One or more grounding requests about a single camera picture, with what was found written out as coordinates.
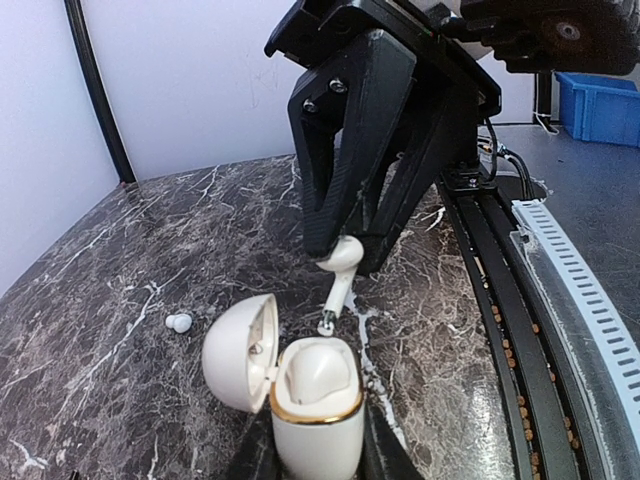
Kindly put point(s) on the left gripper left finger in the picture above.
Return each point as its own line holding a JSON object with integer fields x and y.
{"x": 256, "y": 458}

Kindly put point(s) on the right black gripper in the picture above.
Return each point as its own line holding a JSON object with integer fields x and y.
{"x": 392, "y": 92}

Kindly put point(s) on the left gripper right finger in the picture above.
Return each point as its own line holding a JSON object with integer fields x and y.
{"x": 383, "y": 455}

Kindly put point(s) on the beige gold-rimmed charging case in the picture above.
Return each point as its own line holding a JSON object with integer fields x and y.
{"x": 244, "y": 368}

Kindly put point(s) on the white stem earbud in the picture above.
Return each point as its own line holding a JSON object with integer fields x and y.
{"x": 343, "y": 262}
{"x": 314, "y": 372}

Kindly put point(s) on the white bud earbud right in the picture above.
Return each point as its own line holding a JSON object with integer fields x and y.
{"x": 180, "y": 323}

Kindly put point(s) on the blue plastic bin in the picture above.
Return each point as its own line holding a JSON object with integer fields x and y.
{"x": 599, "y": 109}

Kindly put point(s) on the black front table rail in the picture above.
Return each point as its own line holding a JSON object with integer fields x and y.
{"x": 565, "y": 417}

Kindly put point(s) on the white slotted cable duct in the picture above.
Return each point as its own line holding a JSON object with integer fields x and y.
{"x": 611, "y": 336}

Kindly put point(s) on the right black frame post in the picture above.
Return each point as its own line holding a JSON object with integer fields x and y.
{"x": 97, "y": 92}

